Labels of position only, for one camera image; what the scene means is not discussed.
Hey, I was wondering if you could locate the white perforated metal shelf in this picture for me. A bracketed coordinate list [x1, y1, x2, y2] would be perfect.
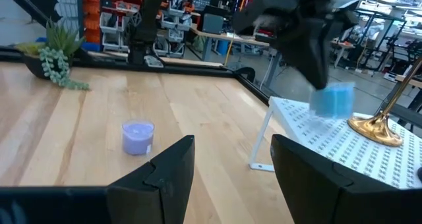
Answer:
[249, 96, 422, 190]

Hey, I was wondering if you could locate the potted succulent plant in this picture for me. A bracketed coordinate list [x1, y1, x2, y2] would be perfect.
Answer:
[15, 19, 90, 92]

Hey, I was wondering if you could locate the blue bin under desk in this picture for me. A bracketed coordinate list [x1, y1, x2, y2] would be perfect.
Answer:
[216, 39, 231, 56]

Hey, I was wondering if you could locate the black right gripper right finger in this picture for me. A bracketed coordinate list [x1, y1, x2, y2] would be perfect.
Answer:
[270, 133, 422, 224]

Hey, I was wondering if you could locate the dark grey laptop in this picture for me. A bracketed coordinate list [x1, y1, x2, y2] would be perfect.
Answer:
[201, 13, 225, 35]

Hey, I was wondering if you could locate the yellow hanging cable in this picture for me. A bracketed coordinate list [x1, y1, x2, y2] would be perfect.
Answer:
[224, 0, 248, 67]

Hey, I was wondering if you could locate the wooden desk with grey legs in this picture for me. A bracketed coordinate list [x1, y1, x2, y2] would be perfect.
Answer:
[189, 22, 281, 86]

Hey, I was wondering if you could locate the black aluminium table frame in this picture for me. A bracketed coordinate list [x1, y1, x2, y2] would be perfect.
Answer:
[0, 0, 422, 129]

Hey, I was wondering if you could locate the gold candle stick holder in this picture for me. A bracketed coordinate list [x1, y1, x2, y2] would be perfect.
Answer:
[347, 55, 422, 148]

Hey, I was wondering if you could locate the parts bin storage rack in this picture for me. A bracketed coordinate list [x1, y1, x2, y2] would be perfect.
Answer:
[52, 0, 198, 59]

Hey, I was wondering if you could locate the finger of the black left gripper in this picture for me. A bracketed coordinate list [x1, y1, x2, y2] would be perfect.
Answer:
[280, 18, 334, 90]

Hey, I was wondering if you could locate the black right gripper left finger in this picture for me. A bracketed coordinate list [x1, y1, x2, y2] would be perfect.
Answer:
[107, 134, 196, 224]

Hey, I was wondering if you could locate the purple candle in glass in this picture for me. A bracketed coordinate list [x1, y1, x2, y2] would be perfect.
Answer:
[121, 119, 156, 156]

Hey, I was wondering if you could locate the blue candle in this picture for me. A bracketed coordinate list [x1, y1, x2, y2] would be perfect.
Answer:
[309, 82, 356, 119]

